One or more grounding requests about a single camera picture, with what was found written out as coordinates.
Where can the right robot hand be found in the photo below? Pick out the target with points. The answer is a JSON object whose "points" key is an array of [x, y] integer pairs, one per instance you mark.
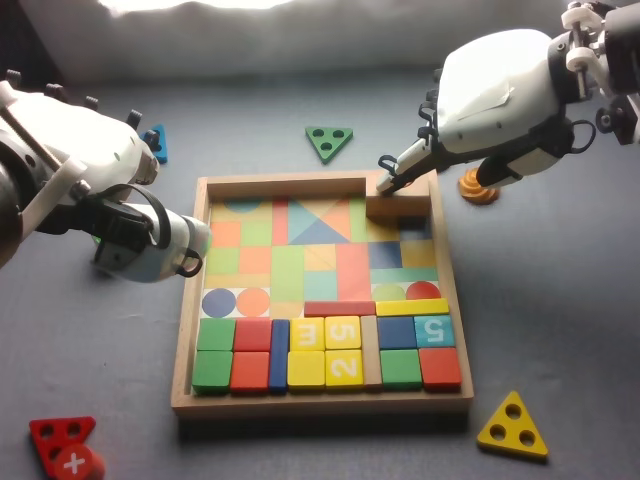
{"points": [[495, 90]]}

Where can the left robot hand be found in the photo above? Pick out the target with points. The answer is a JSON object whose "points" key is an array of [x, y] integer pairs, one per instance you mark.
{"points": [[100, 140]]}

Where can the plain wooden block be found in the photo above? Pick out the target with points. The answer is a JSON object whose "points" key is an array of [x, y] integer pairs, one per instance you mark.
{"points": [[400, 205]]}

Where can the blue triangle with holes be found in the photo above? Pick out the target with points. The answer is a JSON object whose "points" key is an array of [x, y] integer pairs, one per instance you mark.
{"points": [[159, 147]]}

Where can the orange swirl cookie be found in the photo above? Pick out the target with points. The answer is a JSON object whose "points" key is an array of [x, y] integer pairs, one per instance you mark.
{"points": [[475, 192]]}

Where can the green triangle with holes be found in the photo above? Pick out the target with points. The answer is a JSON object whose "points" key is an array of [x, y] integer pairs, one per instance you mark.
{"points": [[325, 142]]}

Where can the white backdrop sheet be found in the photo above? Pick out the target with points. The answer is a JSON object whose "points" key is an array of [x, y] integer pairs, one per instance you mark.
{"points": [[300, 40]]}

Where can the grey table cloth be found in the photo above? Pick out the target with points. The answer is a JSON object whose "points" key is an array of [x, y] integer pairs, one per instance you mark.
{"points": [[540, 325]]}

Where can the red triangle with holes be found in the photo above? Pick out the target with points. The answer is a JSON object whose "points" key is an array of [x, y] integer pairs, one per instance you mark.
{"points": [[41, 445]]}

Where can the red cylinder with plus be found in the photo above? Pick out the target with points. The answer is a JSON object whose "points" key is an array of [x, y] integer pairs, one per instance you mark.
{"points": [[77, 465]]}

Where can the yellow triangle with holes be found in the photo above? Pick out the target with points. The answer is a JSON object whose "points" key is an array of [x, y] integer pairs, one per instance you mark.
{"points": [[511, 430]]}

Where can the wooden puzzle tray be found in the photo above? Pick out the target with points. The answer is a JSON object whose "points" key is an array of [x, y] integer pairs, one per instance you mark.
{"points": [[320, 404]]}

